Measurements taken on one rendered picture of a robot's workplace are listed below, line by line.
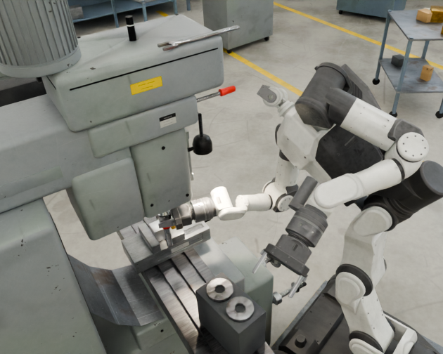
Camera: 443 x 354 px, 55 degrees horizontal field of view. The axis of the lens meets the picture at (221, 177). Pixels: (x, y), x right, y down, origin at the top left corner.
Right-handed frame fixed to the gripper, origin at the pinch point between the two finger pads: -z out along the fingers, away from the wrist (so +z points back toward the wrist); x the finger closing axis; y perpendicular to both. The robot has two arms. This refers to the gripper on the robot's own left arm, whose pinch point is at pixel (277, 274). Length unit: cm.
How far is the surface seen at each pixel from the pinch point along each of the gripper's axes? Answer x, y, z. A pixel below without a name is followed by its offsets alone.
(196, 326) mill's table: 12, -55, -26
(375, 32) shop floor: 36, -434, 416
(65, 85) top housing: 66, 19, 8
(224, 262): 17, -81, 0
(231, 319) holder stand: 2.9, -32.0, -16.5
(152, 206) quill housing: 44, -28, -1
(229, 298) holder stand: 7.0, -36.6, -11.5
